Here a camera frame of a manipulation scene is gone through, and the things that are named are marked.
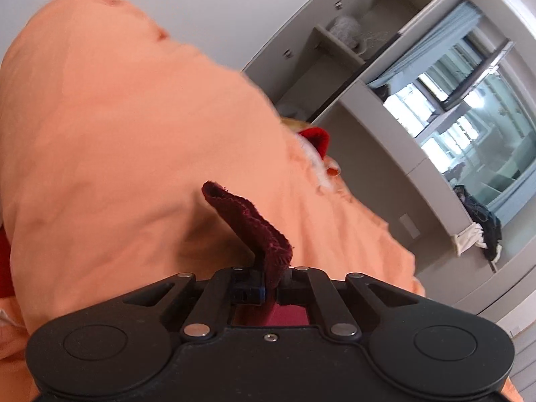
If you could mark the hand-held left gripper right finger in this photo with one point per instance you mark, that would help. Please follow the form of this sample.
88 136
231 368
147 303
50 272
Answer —
289 291

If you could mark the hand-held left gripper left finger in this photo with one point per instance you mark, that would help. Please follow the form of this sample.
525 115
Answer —
250 292

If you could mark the maroon small garment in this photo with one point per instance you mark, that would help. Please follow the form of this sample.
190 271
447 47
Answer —
251 226

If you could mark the dark hanging clothes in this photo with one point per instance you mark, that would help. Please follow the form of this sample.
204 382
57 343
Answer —
481 217

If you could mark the red and white cloth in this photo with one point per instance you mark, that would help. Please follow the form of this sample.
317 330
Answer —
315 137

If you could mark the orange bed sheet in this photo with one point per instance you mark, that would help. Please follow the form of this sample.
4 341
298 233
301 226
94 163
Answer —
125 134

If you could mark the red bed cover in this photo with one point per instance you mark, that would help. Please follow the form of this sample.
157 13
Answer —
4 268

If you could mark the window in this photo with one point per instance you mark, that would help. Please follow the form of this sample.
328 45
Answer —
473 117

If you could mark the white fluffy bundle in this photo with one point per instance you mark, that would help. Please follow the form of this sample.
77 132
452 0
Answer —
346 29

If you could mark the light blue curtain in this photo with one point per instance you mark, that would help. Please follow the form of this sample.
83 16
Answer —
435 37

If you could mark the white wall socket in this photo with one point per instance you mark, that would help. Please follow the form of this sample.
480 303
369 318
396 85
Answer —
409 226

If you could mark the grey wall cabinet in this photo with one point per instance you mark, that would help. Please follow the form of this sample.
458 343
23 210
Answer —
335 50

